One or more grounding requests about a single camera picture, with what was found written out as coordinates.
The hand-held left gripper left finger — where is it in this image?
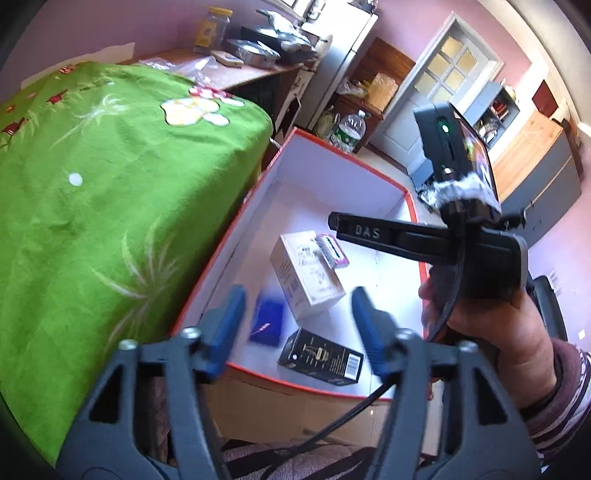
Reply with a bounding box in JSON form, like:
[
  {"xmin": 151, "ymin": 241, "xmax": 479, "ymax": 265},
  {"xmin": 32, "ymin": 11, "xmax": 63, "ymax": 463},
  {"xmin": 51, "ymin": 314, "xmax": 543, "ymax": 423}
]
[{"xmin": 55, "ymin": 285, "xmax": 247, "ymax": 480}]

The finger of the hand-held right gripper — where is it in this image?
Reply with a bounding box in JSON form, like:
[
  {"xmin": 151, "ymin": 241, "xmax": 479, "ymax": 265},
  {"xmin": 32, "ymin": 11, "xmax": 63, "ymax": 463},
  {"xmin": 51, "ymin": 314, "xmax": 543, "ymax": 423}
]
[{"xmin": 329, "ymin": 211, "xmax": 452, "ymax": 267}]

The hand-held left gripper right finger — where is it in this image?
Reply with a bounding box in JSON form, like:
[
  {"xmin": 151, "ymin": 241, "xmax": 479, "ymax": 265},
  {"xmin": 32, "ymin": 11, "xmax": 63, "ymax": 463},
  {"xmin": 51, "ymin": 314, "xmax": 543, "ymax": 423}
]
[{"xmin": 351, "ymin": 286, "xmax": 543, "ymax": 480}]

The blue box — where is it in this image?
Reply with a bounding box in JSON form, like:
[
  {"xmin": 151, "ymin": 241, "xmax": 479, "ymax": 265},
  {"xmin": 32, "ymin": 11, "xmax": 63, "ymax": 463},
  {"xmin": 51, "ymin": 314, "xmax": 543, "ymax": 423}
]
[{"xmin": 248, "ymin": 292, "xmax": 284, "ymax": 347}]

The red-edged cardboard box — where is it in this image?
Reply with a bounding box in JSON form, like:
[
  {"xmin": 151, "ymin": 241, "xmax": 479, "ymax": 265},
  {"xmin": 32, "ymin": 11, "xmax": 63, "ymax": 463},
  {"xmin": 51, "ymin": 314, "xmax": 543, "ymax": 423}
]
[{"xmin": 171, "ymin": 128, "xmax": 433, "ymax": 445}]

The person's right forearm striped sleeve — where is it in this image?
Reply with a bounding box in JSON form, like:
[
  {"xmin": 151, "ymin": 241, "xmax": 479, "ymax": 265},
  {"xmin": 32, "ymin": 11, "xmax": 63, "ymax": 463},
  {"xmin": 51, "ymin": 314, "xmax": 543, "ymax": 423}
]
[{"xmin": 519, "ymin": 337, "xmax": 591, "ymax": 462}]

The person's right hand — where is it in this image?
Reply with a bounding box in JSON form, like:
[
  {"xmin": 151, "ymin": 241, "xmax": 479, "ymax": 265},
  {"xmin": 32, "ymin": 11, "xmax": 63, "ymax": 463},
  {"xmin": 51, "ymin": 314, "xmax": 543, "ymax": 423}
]
[{"xmin": 418, "ymin": 276, "xmax": 560, "ymax": 408}]

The black gold printed box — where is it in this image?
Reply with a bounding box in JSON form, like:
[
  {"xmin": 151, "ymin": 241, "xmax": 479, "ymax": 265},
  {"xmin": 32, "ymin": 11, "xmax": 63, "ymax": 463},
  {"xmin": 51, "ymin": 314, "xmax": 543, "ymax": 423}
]
[{"xmin": 278, "ymin": 328, "xmax": 365, "ymax": 385}]

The pink white striped packet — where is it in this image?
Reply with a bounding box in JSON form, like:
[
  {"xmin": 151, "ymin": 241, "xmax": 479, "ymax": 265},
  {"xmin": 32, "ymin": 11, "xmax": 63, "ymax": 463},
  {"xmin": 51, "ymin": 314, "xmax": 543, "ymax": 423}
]
[{"xmin": 315, "ymin": 234, "xmax": 350, "ymax": 269}]

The black chair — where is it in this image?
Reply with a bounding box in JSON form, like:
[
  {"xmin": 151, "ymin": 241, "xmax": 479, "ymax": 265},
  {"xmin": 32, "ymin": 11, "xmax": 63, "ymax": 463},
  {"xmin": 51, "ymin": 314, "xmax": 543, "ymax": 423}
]
[{"xmin": 526, "ymin": 274, "xmax": 570, "ymax": 343}]

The cream printed carton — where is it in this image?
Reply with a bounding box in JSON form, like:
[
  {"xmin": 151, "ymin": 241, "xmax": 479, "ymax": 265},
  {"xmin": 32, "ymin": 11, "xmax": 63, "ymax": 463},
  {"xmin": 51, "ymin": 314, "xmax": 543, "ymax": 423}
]
[{"xmin": 270, "ymin": 233, "xmax": 347, "ymax": 321}]

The grey cabinet wooden top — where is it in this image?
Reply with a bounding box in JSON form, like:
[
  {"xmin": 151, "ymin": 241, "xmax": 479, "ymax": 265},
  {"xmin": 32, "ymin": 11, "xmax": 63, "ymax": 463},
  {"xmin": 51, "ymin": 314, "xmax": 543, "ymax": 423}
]
[{"xmin": 492, "ymin": 111, "xmax": 583, "ymax": 246}]

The large water bottle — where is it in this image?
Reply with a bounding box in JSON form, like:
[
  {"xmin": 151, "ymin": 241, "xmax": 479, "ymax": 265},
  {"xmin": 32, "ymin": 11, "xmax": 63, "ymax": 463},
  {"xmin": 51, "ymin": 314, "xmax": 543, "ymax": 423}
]
[{"xmin": 330, "ymin": 111, "xmax": 367, "ymax": 155}]

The white panel door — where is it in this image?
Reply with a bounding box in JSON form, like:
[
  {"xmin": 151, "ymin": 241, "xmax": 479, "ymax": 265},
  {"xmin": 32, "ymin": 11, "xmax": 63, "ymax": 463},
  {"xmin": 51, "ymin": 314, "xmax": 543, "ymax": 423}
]
[{"xmin": 369, "ymin": 11, "xmax": 505, "ymax": 172}]

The yellowish cardboard box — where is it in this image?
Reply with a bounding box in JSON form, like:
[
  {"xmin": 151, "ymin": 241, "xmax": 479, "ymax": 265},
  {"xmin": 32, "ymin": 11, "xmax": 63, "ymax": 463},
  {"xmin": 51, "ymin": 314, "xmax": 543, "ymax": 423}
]
[{"xmin": 367, "ymin": 73, "xmax": 399, "ymax": 112}]

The person's patterned trouser leg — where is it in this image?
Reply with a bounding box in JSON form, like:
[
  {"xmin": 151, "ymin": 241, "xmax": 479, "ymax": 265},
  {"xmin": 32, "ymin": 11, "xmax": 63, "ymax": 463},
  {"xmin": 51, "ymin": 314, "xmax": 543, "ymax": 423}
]
[{"xmin": 222, "ymin": 438, "xmax": 375, "ymax": 480}]

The grey open shelf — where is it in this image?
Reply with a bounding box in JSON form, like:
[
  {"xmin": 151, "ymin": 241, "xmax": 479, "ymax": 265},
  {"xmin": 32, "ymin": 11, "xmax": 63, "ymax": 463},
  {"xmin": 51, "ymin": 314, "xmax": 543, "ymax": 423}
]
[{"xmin": 462, "ymin": 80, "xmax": 521, "ymax": 149}]

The green printed blanket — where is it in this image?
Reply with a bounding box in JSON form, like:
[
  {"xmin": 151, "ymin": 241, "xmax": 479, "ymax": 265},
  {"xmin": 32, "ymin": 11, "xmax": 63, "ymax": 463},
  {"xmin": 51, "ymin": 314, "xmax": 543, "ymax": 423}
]
[{"xmin": 0, "ymin": 61, "xmax": 273, "ymax": 464}]

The brown wooden board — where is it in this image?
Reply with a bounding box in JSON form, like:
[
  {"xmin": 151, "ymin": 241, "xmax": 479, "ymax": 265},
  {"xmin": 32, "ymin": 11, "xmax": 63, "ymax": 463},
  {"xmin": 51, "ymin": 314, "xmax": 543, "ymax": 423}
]
[{"xmin": 355, "ymin": 37, "xmax": 417, "ymax": 112}]

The white fridge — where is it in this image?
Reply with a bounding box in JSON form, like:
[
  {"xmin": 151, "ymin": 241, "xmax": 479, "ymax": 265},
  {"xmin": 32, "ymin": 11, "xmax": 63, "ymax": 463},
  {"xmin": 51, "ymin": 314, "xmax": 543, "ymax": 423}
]
[{"xmin": 295, "ymin": 0, "xmax": 380, "ymax": 136}]

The wooden desk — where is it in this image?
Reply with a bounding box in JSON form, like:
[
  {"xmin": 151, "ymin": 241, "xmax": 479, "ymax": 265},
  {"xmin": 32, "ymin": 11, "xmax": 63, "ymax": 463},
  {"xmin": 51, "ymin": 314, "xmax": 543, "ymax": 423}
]
[{"xmin": 120, "ymin": 46, "xmax": 303, "ymax": 95}]

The black tray with foil packets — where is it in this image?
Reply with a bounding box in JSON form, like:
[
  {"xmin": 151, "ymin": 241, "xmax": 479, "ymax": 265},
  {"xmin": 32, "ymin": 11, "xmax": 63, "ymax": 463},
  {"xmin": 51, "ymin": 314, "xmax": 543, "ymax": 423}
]
[{"xmin": 240, "ymin": 9, "xmax": 320, "ymax": 64}]

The clear plastic bag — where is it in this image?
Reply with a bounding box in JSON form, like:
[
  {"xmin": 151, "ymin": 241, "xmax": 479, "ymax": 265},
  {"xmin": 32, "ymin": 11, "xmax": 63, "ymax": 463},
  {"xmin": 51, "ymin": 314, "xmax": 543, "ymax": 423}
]
[{"xmin": 139, "ymin": 55, "xmax": 218, "ymax": 80}]

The clear plastic jar yellow label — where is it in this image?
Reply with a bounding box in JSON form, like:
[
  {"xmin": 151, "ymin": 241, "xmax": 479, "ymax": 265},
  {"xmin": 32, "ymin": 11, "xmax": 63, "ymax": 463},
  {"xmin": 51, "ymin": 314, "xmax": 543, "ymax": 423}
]
[{"xmin": 191, "ymin": 7, "xmax": 232, "ymax": 56}]

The white cloth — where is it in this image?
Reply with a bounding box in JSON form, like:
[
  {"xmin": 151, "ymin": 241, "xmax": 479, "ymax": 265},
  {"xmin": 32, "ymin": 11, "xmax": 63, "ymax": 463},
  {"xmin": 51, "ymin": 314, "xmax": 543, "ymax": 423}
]
[{"xmin": 21, "ymin": 42, "xmax": 136, "ymax": 88}]

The black cable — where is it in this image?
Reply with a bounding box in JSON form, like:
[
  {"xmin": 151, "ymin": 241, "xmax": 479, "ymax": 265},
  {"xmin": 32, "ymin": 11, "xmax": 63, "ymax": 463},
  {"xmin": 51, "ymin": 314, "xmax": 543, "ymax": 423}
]
[{"xmin": 272, "ymin": 217, "xmax": 467, "ymax": 467}]

